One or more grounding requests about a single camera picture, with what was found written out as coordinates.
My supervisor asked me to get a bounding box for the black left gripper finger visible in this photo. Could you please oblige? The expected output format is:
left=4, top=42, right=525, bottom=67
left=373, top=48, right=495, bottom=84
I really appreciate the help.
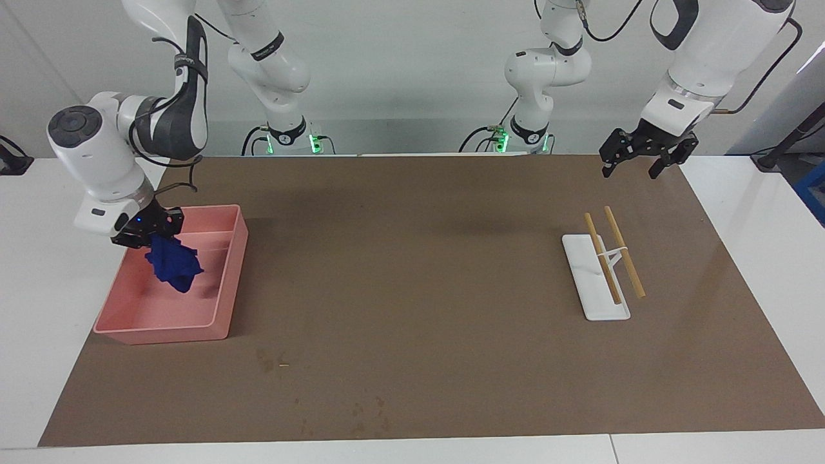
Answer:
left=648, top=131, right=701, bottom=180
left=599, top=128, right=643, bottom=179

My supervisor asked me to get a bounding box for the blue towel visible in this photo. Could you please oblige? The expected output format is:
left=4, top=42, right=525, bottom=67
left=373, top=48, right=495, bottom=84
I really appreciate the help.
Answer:
left=144, top=233, right=205, bottom=295

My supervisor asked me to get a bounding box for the white towel rack base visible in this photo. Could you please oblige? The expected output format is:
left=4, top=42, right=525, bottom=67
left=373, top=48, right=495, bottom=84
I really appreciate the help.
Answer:
left=561, top=233, right=632, bottom=322

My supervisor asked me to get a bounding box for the pink plastic bin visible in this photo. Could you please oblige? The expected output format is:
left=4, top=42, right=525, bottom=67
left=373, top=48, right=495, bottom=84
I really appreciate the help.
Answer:
left=93, top=204, right=249, bottom=345

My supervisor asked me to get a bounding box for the grey slanted panel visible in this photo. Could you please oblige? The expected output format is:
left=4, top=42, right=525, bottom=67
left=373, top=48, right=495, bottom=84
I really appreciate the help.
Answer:
left=727, top=45, right=825, bottom=155

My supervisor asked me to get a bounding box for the wooden rack rod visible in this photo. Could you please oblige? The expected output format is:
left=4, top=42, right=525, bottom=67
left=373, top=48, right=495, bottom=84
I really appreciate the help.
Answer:
left=584, top=213, right=623, bottom=305
left=603, top=206, right=646, bottom=299

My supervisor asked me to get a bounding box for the black stand pole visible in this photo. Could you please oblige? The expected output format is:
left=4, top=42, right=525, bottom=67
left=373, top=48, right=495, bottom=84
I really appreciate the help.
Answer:
left=751, top=103, right=825, bottom=171

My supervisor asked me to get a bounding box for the blue crate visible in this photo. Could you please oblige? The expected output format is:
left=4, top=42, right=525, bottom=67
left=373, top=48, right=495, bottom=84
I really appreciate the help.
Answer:
left=794, top=161, right=825, bottom=226

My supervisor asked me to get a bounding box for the brown table mat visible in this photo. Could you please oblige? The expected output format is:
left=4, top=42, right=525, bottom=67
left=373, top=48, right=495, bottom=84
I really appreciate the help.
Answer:
left=37, top=153, right=825, bottom=448

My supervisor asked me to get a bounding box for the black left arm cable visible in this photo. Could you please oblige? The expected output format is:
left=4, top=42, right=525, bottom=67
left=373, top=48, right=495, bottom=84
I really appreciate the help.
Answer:
left=577, top=0, right=805, bottom=115

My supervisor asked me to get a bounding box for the black base cable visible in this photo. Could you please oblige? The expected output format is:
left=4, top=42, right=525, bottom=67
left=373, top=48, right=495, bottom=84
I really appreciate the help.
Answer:
left=459, top=97, right=518, bottom=154
left=242, top=126, right=269, bottom=157

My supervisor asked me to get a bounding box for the black clamp mount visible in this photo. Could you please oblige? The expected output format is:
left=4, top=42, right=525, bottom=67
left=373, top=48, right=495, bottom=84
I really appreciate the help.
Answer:
left=0, top=135, right=34, bottom=176

